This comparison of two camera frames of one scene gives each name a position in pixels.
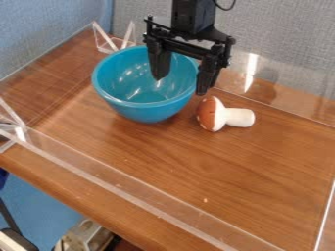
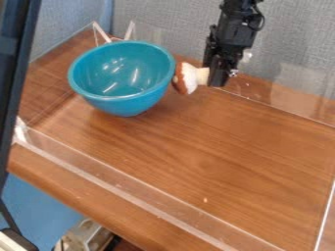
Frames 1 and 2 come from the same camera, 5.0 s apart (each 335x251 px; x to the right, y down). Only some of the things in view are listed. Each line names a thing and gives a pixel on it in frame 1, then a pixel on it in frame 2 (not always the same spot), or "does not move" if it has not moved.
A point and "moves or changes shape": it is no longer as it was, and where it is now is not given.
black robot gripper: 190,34 to 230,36
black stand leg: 12,231 does not move
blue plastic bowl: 138,98 moves or changes shape
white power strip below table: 89,236 does not move
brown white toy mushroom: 214,116 to 188,77
